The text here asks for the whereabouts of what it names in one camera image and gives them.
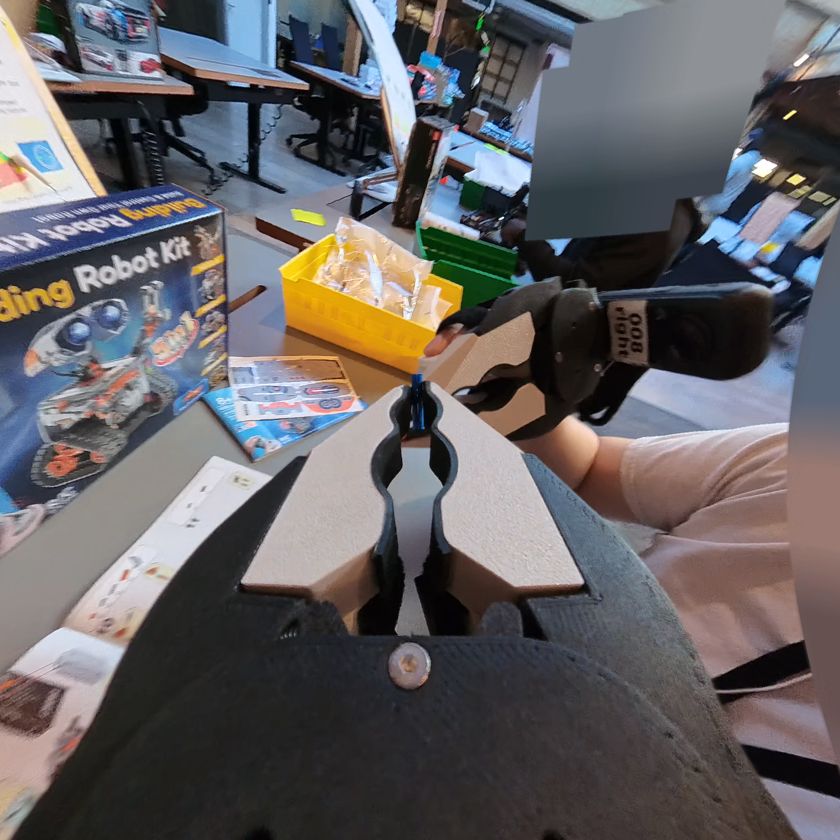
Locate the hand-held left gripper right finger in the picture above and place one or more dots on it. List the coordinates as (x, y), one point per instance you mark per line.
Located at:
(512, 525)

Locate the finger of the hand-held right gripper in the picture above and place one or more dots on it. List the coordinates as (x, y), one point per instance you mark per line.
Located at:
(492, 348)
(518, 403)

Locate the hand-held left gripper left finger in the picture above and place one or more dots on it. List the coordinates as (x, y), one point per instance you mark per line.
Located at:
(315, 525)

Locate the blue toy connector pin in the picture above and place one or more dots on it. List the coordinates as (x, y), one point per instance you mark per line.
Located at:
(418, 400)

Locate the person's right forearm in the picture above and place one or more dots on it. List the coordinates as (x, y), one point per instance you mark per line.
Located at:
(571, 466)

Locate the wood-edged grey desk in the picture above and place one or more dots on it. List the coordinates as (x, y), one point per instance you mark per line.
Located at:
(118, 85)
(223, 62)
(295, 203)
(341, 82)

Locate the person's right hand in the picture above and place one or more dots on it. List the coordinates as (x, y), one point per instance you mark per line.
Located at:
(449, 341)

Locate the blue booklet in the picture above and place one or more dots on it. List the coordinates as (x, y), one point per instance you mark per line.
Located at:
(275, 436)

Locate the pile of clear plastic bags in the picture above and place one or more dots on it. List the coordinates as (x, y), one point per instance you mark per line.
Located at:
(380, 275)

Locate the robot sticker sheet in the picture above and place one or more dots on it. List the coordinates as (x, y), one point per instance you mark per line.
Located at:
(289, 387)

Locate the yellow plastic bin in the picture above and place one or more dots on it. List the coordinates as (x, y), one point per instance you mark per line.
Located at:
(341, 321)

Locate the white plastic packet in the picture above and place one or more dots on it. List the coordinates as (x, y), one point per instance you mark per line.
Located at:
(502, 170)

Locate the black product box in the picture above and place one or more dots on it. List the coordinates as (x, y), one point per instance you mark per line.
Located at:
(420, 170)

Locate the yellow sticky note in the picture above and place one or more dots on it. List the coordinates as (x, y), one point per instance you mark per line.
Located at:
(308, 216)

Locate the open instruction booklet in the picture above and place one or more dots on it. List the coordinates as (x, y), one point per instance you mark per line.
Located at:
(79, 656)

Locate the blue robot kit box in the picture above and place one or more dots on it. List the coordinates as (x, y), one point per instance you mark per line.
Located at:
(98, 361)

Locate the white poster board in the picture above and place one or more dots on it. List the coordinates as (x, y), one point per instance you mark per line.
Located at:
(394, 65)

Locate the black office chair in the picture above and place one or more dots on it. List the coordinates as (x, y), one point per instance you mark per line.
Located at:
(315, 52)

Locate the toy car box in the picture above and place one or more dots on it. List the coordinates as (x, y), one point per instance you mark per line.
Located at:
(115, 39)

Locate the wooden board with instruction poster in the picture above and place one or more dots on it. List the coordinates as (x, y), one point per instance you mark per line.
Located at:
(33, 118)

